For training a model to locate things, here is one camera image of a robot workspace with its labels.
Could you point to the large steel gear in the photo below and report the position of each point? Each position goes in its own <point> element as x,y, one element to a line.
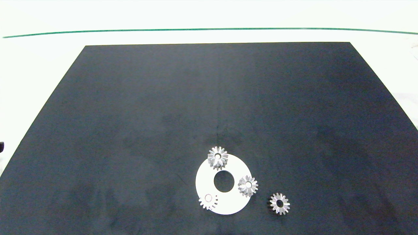
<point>212,158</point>

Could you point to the small steel gear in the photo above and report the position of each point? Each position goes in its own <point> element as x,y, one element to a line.
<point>285,205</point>

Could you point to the pale flat steel gear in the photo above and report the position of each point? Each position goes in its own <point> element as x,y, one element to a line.
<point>212,203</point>

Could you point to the dark rectangular mat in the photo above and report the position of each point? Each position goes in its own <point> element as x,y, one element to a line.
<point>130,114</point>

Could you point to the round white plate with pins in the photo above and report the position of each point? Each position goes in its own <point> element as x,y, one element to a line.
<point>233,203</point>

